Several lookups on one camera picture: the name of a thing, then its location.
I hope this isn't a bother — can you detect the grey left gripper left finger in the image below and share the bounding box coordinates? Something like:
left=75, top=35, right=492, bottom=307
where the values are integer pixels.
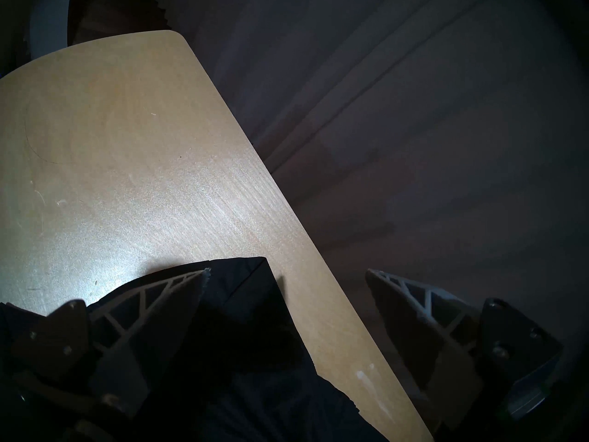
left=10, top=268, right=211, bottom=419

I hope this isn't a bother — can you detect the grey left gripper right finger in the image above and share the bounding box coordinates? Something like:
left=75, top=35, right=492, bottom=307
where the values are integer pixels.
left=367, top=269, right=563, bottom=421

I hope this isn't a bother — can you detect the black t-shirt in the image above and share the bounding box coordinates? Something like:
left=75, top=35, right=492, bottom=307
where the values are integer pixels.
left=0, top=257, right=387, bottom=442

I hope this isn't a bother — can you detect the brown pleated curtain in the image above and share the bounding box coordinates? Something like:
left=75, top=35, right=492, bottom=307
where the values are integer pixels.
left=147, top=0, right=589, bottom=271

